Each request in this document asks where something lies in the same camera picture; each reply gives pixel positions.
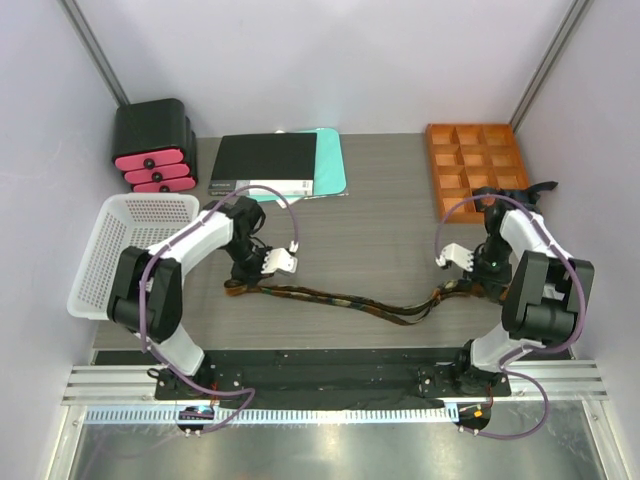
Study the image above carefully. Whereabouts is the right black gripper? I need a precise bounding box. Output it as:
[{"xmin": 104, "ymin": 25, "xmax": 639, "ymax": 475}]
[{"xmin": 462, "ymin": 233, "xmax": 512, "ymax": 299}]

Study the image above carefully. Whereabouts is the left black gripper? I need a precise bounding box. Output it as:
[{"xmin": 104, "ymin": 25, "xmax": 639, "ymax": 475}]
[{"xmin": 223, "ymin": 238, "xmax": 275, "ymax": 289}]

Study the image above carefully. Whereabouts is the floral patterned necktie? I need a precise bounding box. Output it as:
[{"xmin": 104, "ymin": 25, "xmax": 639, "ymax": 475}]
[{"xmin": 224, "ymin": 279, "xmax": 484, "ymax": 326}]

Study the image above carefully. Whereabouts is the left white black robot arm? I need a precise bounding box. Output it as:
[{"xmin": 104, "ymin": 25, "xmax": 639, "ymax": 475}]
[{"xmin": 106, "ymin": 197, "xmax": 269, "ymax": 399}]

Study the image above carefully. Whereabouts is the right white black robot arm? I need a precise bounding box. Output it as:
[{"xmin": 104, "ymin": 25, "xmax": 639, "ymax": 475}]
[{"xmin": 439, "ymin": 185, "xmax": 595, "ymax": 395}]

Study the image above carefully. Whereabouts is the rolled tie orange leaf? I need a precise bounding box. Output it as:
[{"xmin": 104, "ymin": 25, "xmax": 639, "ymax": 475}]
[{"xmin": 472, "ymin": 186, "xmax": 499, "ymax": 213}]

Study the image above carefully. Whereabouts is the rolled dark blue tie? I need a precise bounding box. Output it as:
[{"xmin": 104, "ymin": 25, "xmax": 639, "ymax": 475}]
[{"xmin": 501, "ymin": 181, "xmax": 558, "ymax": 212}]

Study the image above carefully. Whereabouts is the black notebook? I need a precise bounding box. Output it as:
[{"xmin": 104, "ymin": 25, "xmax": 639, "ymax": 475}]
[{"xmin": 208, "ymin": 133, "xmax": 317, "ymax": 196}]

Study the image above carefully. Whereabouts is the orange compartment tray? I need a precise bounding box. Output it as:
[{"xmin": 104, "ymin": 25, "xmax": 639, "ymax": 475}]
[{"xmin": 425, "ymin": 124, "xmax": 530, "ymax": 224}]

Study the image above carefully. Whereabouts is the black pink drawer organizer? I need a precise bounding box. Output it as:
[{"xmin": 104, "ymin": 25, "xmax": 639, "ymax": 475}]
[{"xmin": 111, "ymin": 98, "xmax": 198, "ymax": 193}]

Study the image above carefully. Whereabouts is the white perforated plastic basket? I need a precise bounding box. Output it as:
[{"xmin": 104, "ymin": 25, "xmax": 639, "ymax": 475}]
[{"xmin": 67, "ymin": 193, "xmax": 200, "ymax": 320}]

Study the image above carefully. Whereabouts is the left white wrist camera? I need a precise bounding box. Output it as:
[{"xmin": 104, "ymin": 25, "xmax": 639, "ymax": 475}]
[{"xmin": 261, "ymin": 248, "xmax": 298, "ymax": 275}]

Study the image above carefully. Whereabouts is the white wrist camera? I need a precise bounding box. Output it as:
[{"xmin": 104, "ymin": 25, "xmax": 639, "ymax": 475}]
[
  {"xmin": 261, "ymin": 248, "xmax": 298, "ymax": 275},
  {"xmin": 435, "ymin": 243, "xmax": 474, "ymax": 272}
]

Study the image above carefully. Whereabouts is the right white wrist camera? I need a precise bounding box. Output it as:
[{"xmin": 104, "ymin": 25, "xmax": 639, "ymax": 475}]
[{"xmin": 435, "ymin": 243, "xmax": 474, "ymax": 272}]

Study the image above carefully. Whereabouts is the aluminium rail frame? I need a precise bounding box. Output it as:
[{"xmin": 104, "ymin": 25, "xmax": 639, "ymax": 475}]
[{"xmin": 63, "ymin": 360, "xmax": 608, "ymax": 410}]

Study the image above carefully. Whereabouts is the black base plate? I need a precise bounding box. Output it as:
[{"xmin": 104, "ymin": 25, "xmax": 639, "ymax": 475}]
[{"xmin": 153, "ymin": 349, "xmax": 512, "ymax": 401}]

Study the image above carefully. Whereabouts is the white slotted cable duct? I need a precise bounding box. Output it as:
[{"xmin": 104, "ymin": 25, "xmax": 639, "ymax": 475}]
[{"xmin": 84, "ymin": 404, "xmax": 459, "ymax": 426}]

